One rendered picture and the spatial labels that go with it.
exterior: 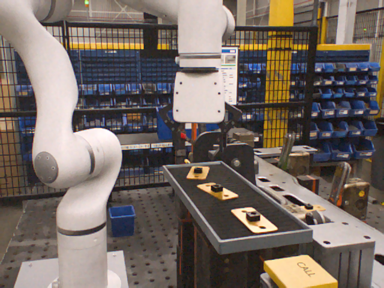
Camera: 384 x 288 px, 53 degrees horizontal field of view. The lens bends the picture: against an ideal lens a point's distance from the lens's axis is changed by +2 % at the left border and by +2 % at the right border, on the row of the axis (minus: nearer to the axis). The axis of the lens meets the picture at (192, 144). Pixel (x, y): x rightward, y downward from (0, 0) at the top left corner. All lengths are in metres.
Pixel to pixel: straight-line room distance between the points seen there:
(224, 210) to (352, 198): 0.64
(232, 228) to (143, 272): 0.82
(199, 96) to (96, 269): 0.53
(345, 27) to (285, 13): 3.84
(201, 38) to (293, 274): 0.44
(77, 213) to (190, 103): 0.40
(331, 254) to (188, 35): 0.45
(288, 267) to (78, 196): 0.63
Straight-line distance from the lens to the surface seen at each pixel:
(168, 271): 1.35
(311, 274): 0.48
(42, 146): 0.91
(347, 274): 0.71
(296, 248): 0.86
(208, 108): 0.74
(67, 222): 0.98
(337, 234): 0.70
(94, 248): 1.01
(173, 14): 0.86
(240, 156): 0.96
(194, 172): 0.80
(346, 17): 5.98
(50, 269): 1.24
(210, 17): 0.73
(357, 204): 1.23
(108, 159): 0.97
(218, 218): 0.59
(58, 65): 0.95
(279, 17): 2.15
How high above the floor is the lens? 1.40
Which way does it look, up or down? 13 degrees down
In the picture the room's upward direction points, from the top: straight up
